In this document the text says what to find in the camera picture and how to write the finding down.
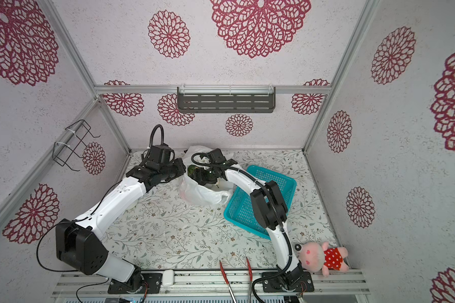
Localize white plastic bag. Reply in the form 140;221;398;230
178;145;235;207

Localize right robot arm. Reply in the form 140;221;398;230
190;148;303;290

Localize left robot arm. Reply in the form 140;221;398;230
52;124;186;290

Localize teal plastic basket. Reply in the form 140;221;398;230
223;164;297;240

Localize white adapter box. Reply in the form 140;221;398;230
162;270;175;287

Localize pink pig plush toy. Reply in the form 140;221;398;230
294;242;350;276

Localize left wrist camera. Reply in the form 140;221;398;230
155;144;175;164

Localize grey wall shelf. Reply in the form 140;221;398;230
176;87;276;114

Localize black wire rack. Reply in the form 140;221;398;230
51;119;100;172

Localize red handled tongs left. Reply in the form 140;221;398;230
219;261;237;303

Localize red handled tongs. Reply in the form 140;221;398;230
219;261;237;303
245;257;253;303

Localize red handled tongs right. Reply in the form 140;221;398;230
245;257;253;303

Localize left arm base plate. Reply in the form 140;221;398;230
107;273;163;295

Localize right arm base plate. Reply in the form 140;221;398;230
262;271;315;293

